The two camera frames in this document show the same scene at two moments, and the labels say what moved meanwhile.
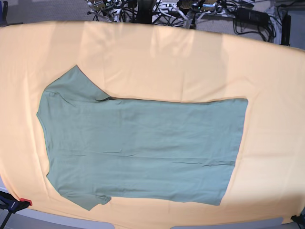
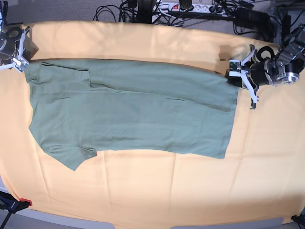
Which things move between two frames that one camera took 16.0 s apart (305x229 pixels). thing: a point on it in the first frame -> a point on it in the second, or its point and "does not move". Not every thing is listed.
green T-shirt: [182, 150] -> [83, 105]
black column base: [145, 11] does not move
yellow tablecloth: [130, 60] does not move
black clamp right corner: [300, 220] does not move
